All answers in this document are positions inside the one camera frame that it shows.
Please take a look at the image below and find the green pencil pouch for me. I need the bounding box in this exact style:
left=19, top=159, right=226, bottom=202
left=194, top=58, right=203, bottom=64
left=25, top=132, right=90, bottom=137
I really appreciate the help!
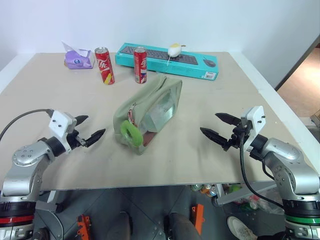
left=112, top=74, right=183, bottom=156

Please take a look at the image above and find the green fuzzy ring charm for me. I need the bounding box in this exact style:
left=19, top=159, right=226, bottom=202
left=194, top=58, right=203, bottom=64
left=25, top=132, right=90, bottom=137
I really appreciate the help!
left=120, top=120, right=144, bottom=147

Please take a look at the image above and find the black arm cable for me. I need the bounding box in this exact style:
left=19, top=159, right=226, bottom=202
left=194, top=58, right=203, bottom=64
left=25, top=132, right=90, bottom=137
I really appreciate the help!
left=0, top=108, right=55, bottom=143
left=239, top=129, right=288, bottom=209

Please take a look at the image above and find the teal keyboard box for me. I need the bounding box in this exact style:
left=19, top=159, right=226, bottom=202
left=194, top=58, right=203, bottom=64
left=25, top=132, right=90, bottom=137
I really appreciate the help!
left=114, top=42, right=220, bottom=81

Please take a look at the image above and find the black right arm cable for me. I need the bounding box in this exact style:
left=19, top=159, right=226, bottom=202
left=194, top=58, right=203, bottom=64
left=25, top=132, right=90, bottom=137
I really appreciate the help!
left=239, top=129, right=288, bottom=209

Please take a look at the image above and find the orange clamp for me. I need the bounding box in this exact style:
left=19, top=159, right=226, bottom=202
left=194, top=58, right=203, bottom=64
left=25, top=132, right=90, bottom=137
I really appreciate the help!
left=76, top=214, right=91, bottom=240
left=191, top=203, right=206, bottom=236

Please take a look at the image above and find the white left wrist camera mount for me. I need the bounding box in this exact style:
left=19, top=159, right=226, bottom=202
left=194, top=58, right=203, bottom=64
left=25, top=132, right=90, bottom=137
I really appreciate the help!
left=48, top=110, right=78, bottom=152

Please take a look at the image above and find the dark rounded robot foot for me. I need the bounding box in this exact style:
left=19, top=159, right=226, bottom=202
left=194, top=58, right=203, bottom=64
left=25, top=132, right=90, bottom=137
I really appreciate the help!
left=163, top=211, right=201, bottom=240

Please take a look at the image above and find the white table leg frame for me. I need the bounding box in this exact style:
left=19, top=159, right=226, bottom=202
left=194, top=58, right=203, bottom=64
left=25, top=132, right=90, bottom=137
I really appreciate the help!
left=211, top=181, right=278, bottom=207

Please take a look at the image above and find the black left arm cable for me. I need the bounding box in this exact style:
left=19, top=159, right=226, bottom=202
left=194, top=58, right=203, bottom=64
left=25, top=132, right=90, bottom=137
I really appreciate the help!
left=0, top=108, right=55, bottom=143

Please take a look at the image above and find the purple tissue pack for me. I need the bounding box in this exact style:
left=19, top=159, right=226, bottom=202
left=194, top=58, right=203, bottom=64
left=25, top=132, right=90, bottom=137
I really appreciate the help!
left=61, top=41, right=95, bottom=70

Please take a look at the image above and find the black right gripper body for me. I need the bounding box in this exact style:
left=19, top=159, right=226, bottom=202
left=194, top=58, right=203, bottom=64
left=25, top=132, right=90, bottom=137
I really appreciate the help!
left=221, top=125, right=251, bottom=152

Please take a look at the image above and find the red cola can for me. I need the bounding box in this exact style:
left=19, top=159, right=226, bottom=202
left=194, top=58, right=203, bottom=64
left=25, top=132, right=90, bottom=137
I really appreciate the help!
left=133, top=46, right=148, bottom=85
left=94, top=47, right=116, bottom=86

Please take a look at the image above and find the white sneaker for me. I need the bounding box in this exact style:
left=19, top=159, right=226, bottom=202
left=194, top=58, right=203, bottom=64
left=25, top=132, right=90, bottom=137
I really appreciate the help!
left=226, top=216, right=258, bottom=240

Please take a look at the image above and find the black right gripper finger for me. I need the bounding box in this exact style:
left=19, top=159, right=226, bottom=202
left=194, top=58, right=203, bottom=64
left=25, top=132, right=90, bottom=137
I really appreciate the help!
left=214, top=112, right=242, bottom=129
left=199, top=127, right=230, bottom=148

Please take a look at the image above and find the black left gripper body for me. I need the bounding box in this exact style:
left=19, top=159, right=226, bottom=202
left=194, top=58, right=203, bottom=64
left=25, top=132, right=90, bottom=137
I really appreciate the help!
left=66, top=129, right=91, bottom=151

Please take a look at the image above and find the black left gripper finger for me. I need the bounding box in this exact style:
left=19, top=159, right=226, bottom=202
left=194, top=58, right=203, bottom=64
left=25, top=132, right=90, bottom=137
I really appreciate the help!
left=75, top=115, right=90, bottom=127
left=85, top=128, right=107, bottom=147

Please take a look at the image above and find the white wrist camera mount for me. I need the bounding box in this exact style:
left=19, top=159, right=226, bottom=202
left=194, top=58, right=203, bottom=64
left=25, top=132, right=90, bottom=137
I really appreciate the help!
left=48, top=110, right=78, bottom=152
left=240, top=105, right=266, bottom=152

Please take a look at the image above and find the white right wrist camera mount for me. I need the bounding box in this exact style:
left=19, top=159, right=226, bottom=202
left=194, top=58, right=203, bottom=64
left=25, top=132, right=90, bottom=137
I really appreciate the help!
left=240, top=105, right=266, bottom=152

